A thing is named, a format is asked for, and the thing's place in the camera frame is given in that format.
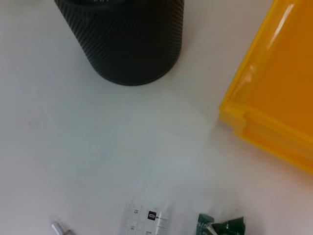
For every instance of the silver white pen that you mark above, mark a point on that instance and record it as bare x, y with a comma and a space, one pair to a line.
60, 228

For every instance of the clear plastic ruler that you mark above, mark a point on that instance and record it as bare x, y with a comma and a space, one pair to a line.
151, 218

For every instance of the green plastic wrapper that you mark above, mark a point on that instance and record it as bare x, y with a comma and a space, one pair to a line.
227, 226

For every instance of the black mesh pen holder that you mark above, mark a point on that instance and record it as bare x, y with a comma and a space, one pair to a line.
129, 44

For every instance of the yellow plastic bin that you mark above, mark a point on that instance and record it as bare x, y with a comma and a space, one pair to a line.
281, 85

